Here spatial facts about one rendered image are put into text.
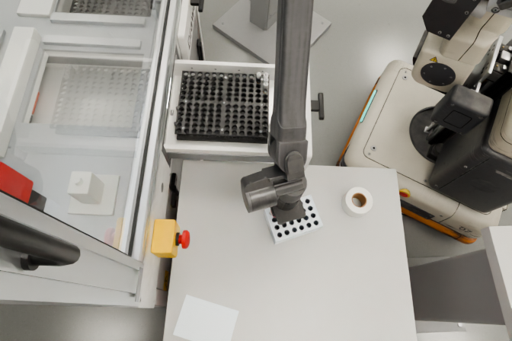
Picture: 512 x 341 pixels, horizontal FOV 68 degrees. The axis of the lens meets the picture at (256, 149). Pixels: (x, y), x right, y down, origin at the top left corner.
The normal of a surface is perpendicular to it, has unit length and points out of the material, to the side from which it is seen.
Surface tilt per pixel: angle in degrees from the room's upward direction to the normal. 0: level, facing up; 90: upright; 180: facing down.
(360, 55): 0
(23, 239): 90
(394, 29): 0
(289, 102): 42
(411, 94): 0
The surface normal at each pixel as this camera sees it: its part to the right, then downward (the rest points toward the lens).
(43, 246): 0.96, 0.26
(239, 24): -0.01, -0.33
